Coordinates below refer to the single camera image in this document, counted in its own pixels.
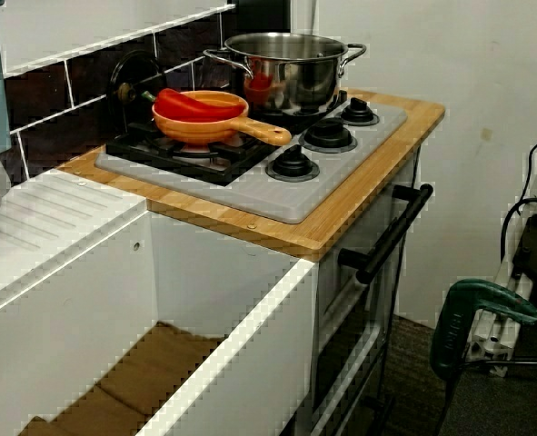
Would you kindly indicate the silver steel pot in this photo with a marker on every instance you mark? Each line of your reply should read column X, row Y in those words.
column 304, row 77

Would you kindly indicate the grey stove top plate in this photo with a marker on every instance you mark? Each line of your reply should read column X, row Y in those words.
column 268, row 200

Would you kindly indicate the white toy sink basin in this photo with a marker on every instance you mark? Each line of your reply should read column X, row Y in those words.
column 68, row 295

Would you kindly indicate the black burner grate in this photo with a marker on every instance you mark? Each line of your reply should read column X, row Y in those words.
column 132, row 145
column 286, row 121

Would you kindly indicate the red toy pepper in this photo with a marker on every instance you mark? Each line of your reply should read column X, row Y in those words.
column 177, row 104

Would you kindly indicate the black stove knob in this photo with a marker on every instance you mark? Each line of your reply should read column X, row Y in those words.
column 358, row 111
column 293, row 161
column 327, row 134

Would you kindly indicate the orange toy frying pan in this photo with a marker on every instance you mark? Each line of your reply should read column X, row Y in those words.
column 191, row 129

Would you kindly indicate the dark glass pot lid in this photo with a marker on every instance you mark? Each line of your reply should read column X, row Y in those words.
column 132, row 72

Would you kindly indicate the aluminium frame rail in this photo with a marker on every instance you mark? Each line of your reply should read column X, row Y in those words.
column 490, row 338

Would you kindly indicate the white oven door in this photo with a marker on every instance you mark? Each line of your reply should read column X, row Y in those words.
column 329, row 272

